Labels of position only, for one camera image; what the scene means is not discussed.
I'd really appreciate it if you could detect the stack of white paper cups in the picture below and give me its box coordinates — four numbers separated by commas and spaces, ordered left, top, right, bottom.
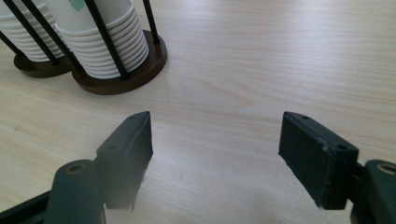
0, 0, 65, 63
46, 0, 150, 80

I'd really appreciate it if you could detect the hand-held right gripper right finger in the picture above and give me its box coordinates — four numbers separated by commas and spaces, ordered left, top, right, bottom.
277, 111, 360, 211

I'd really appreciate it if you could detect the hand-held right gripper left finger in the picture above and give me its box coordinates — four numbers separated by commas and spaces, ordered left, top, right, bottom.
94, 110, 154, 213

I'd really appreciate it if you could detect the wooden base wire cup holder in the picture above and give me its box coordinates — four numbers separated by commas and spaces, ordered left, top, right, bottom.
0, 0, 75, 79
20, 0, 169, 96

